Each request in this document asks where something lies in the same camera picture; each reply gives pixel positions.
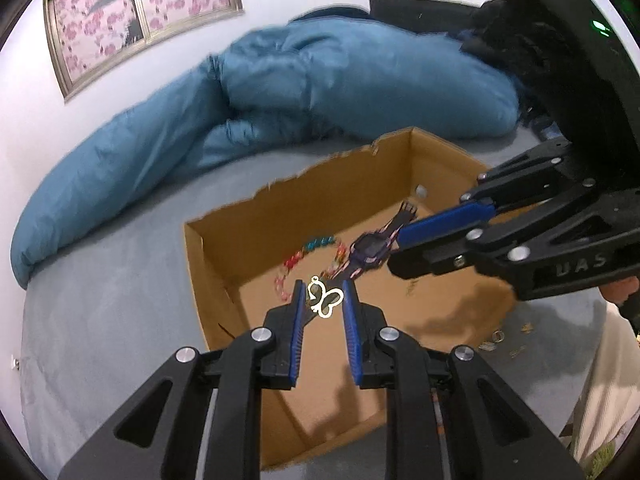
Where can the dark headboard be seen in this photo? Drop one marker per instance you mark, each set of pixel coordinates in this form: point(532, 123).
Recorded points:
point(415, 10)

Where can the floral framed window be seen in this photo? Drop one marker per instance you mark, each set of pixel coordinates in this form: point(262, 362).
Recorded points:
point(125, 20)

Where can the person's right hand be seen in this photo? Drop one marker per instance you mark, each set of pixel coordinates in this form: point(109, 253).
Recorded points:
point(622, 291)

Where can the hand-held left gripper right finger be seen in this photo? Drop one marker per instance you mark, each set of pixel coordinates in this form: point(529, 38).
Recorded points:
point(352, 335)

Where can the brown cardboard box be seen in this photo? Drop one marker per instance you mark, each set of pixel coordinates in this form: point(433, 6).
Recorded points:
point(325, 400)

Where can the small gold earring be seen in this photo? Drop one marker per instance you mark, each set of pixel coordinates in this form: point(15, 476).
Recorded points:
point(525, 328)

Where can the purple smartwatch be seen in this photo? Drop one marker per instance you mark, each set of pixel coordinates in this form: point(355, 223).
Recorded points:
point(367, 252)

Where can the black clothing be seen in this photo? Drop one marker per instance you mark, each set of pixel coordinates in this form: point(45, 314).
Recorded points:
point(500, 50)

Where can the small silver charm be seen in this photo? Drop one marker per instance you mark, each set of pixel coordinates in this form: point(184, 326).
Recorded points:
point(485, 346)

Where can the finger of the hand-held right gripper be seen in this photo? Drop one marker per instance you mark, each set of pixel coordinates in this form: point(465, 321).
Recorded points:
point(440, 222)
point(435, 260)

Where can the blue duvet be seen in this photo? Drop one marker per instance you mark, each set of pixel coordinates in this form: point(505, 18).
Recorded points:
point(300, 85)

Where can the gold butterfly pendant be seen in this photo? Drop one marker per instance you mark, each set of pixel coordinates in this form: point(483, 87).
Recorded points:
point(321, 296)

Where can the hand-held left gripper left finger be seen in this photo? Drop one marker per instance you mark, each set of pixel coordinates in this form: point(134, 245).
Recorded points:
point(298, 330)

